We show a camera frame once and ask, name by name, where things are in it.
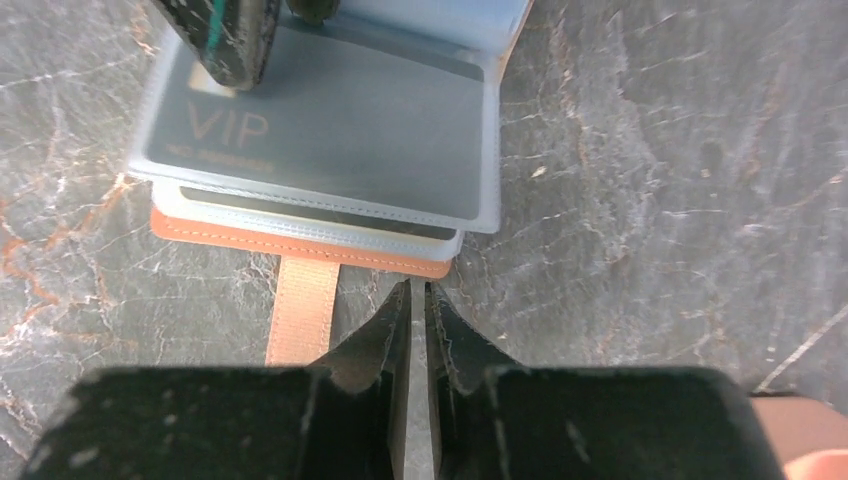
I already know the pink oval tray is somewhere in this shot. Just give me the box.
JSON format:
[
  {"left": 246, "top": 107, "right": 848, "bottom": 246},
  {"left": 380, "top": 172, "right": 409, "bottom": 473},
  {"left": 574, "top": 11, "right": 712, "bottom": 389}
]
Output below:
[{"left": 751, "top": 395, "right": 847, "bottom": 480}]

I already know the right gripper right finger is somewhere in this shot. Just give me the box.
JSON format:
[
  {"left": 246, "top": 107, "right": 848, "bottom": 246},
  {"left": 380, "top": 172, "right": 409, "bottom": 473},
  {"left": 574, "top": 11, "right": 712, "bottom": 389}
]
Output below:
[{"left": 425, "top": 282, "right": 783, "bottom": 479}]

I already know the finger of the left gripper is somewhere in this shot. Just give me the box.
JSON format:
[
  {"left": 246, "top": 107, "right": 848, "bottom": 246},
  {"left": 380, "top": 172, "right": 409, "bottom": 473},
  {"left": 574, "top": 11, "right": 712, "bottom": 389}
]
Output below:
[
  {"left": 152, "top": 0, "right": 282, "bottom": 91},
  {"left": 286, "top": 0, "right": 341, "bottom": 26}
]

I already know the tan leather card holder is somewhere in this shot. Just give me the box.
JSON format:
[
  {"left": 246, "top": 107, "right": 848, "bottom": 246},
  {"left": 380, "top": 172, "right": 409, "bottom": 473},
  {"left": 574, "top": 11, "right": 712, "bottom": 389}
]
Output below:
[{"left": 127, "top": 1, "right": 532, "bottom": 364}]

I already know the black VIP card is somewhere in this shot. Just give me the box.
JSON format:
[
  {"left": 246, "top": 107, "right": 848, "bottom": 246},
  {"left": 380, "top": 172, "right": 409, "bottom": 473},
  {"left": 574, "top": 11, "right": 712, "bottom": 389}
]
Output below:
[{"left": 129, "top": 27, "right": 499, "bottom": 231}]

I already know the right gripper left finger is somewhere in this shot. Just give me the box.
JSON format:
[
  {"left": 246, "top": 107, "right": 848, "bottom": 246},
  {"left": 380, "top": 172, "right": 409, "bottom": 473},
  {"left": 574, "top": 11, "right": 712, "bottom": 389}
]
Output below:
[{"left": 21, "top": 281, "right": 412, "bottom": 479}]

